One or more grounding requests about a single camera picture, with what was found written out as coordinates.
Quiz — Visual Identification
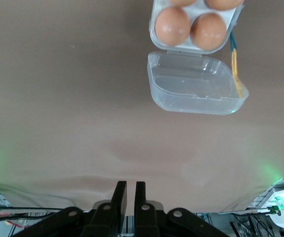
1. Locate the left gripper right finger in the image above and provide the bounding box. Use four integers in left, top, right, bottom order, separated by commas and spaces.
134, 181, 225, 237

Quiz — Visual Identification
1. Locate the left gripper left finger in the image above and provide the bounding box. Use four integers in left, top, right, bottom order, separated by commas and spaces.
12, 181, 128, 237

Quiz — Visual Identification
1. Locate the clear plastic egg box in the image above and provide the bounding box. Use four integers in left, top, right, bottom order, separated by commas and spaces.
147, 0, 250, 116

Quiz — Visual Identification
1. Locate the brown egg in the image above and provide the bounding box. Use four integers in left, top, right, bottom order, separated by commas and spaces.
155, 6, 191, 46
169, 0, 198, 7
204, 0, 245, 11
190, 12, 227, 49

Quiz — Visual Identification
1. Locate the black cable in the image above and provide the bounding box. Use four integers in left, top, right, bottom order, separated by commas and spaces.
0, 211, 58, 223
220, 207, 276, 217
0, 206, 68, 213

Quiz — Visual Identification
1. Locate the blue and yellow cord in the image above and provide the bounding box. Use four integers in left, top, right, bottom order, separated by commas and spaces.
230, 32, 244, 99

